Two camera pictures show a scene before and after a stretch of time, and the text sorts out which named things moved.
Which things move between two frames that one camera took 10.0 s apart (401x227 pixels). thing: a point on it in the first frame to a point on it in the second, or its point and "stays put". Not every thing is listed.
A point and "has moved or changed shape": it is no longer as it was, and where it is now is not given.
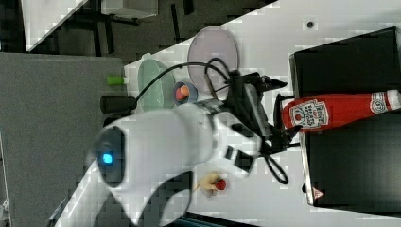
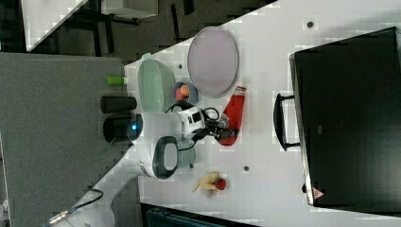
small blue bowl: [192, 95] stays put
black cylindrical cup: [117, 104] stays put
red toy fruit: [179, 95] stays put
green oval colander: [160, 94] stays put
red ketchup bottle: [322, 111] has moved or changed shape
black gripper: [245, 97] to [215, 129]
